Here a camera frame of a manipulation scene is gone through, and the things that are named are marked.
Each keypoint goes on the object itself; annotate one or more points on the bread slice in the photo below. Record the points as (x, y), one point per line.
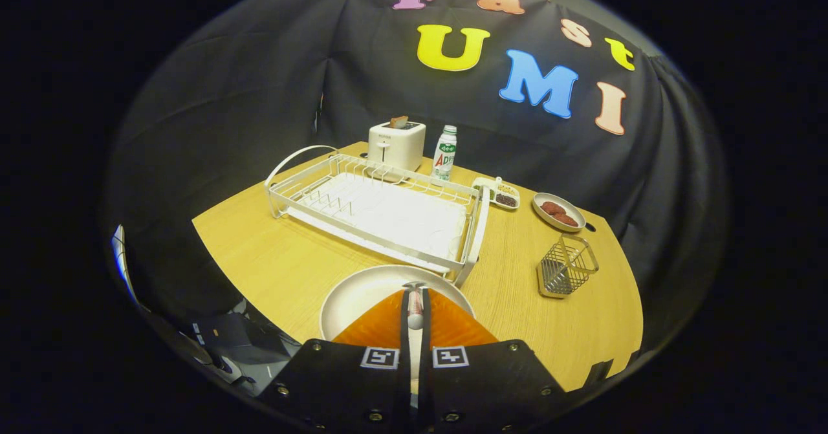
(399, 122)

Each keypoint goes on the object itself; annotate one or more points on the black backdrop cloth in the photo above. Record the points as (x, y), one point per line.
(259, 97)

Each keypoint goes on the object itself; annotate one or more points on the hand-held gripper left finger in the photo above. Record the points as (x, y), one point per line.
(405, 337)

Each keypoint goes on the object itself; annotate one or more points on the black table clamp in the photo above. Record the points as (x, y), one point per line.
(598, 372)

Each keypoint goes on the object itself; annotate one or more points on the beige round plate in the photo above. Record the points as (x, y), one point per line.
(362, 298)

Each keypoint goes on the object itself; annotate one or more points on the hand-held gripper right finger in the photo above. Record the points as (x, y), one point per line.
(425, 340)

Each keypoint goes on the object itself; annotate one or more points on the white bottle with green label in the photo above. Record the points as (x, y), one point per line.
(444, 156)

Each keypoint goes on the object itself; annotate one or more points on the white divided dish with beans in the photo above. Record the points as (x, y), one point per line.
(506, 200)

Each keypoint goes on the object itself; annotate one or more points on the beige shallow bowl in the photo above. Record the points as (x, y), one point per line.
(540, 200)

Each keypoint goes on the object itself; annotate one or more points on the white toaster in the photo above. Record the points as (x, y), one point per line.
(394, 146)

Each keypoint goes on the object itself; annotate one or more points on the red meat piece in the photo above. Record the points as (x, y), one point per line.
(566, 220)
(553, 207)

